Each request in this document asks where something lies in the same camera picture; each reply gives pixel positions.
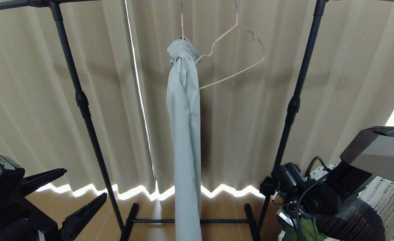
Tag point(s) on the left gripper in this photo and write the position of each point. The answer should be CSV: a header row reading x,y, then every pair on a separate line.
x,y
16,224

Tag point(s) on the pale grey shorts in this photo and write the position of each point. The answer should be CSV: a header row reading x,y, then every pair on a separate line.
x,y
183,134

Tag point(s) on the pink clothes hanger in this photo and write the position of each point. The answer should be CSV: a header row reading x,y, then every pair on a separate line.
x,y
236,20
182,23

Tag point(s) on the green garment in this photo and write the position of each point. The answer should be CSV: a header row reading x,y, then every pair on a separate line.
x,y
307,231

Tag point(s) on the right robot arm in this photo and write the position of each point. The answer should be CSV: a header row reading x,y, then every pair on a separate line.
x,y
378,154

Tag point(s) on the black clothes rack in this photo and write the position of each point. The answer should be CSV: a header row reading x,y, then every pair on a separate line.
x,y
83,103

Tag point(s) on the white laundry basket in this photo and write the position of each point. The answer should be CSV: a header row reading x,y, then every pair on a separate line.
x,y
381,201

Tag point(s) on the beige curtain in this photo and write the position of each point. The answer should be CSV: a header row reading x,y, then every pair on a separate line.
x,y
250,117

